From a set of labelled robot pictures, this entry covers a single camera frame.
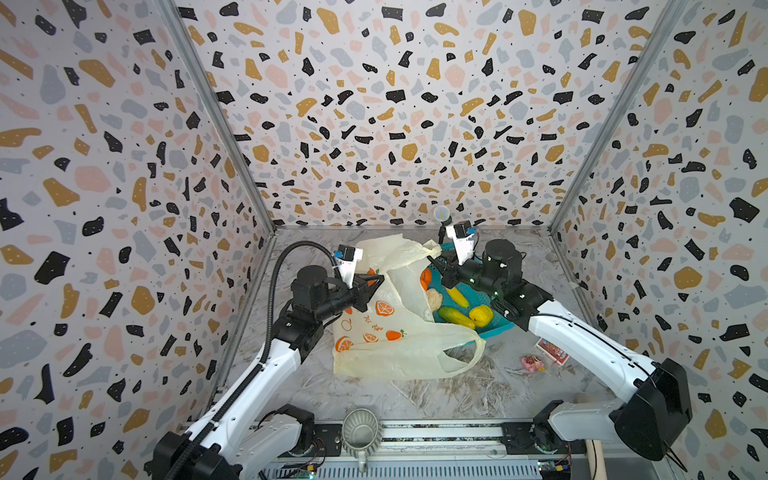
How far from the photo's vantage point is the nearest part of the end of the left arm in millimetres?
628

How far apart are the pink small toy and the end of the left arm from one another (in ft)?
1.70

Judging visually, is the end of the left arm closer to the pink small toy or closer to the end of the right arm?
the end of the right arm

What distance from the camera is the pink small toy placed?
0.85 meters

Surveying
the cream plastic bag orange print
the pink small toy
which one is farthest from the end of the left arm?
the pink small toy

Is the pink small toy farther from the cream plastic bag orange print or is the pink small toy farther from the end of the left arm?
the end of the left arm
